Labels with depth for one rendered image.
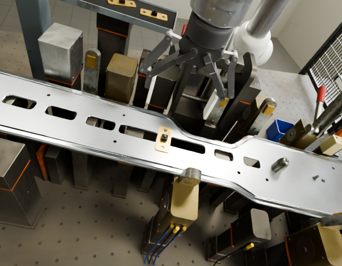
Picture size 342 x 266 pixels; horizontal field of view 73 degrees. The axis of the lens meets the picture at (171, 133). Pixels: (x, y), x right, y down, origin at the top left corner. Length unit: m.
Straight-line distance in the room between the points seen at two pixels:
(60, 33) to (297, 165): 0.77
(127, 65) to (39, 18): 0.34
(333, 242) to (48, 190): 0.80
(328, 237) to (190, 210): 0.33
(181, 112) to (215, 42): 0.40
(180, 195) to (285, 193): 0.32
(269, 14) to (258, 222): 0.80
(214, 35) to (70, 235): 0.68
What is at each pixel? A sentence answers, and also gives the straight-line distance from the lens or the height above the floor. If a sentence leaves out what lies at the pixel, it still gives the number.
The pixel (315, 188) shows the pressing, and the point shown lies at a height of 1.00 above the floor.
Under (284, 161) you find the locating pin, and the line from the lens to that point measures 0.71.
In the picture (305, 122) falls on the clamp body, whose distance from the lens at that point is 0.89.
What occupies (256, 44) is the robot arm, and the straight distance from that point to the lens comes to 1.21.
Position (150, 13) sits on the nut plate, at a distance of 0.80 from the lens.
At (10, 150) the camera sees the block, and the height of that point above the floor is 1.03.
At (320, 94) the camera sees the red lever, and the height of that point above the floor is 1.13.
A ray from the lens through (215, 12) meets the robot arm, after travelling 0.38.
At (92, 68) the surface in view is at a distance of 0.70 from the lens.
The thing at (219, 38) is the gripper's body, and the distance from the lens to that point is 0.41.
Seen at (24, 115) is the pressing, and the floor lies 1.00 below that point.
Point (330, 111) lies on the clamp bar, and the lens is 0.82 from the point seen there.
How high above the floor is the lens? 1.49
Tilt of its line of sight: 48 degrees down
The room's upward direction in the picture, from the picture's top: 23 degrees clockwise
